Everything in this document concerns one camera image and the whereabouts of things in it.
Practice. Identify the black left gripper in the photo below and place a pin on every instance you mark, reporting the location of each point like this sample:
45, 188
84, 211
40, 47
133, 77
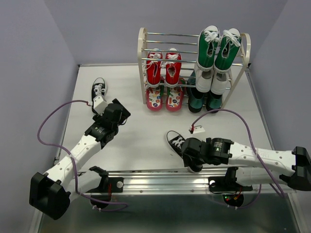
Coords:
125, 115

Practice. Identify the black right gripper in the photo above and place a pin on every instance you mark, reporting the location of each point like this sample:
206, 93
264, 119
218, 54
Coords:
185, 159

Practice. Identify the black canvas sneaker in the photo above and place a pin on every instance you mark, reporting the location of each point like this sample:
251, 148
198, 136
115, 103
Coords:
99, 90
175, 141

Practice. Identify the pink slipper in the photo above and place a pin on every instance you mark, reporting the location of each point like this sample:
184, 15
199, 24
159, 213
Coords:
154, 97
174, 98

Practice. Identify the red canvas sneaker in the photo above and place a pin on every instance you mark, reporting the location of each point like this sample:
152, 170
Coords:
153, 68
172, 67

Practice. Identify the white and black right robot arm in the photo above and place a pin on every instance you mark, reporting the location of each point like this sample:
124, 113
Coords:
248, 167

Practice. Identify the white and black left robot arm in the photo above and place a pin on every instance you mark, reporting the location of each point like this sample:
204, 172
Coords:
54, 190

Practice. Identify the left dark green loafer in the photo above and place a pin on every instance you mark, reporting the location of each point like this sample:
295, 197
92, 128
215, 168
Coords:
196, 99

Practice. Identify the left white sneaker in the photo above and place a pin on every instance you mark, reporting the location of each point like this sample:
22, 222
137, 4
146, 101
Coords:
203, 79

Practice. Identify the white sneaker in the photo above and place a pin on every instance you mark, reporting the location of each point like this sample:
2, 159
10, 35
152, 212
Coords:
219, 83
203, 79

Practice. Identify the right white sneaker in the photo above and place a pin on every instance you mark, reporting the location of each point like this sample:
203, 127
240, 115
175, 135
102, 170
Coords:
219, 83

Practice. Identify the left green canvas sneaker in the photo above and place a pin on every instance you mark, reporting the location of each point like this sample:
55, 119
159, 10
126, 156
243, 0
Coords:
208, 41

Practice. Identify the green canvas sneaker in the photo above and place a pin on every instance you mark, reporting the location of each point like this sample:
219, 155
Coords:
229, 47
208, 41

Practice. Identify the right green canvas sneaker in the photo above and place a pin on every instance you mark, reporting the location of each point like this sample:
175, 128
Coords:
229, 47

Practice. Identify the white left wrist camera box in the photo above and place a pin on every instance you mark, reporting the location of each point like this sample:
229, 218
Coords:
99, 104

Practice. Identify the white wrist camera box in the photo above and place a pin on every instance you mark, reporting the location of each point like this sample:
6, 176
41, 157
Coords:
196, 129
99, 104

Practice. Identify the aluminium mounting rail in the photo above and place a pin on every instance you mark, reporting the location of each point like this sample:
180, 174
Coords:
178, 182

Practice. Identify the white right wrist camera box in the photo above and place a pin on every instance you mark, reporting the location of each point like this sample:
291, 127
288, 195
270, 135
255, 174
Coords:
196, 129

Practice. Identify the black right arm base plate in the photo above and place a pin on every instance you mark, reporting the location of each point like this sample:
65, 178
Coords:
221, 184

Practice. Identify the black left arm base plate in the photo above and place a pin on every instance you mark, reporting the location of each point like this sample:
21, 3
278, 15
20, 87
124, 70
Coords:
110, 185

